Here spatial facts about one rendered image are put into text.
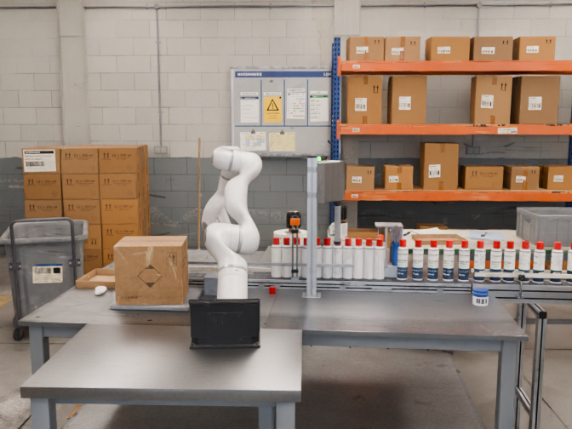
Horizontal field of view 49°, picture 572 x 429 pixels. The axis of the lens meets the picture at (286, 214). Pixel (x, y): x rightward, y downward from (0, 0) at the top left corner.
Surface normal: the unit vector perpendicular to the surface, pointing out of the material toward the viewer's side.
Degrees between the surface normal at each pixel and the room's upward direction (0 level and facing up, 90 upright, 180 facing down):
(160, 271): 90
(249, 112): 91
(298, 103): 90
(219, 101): 90
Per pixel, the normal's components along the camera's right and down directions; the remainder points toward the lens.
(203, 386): 0.00, -0.99
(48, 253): 0.29, 0.21
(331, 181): 0.76, 0.10
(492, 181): -0.06, 0.17
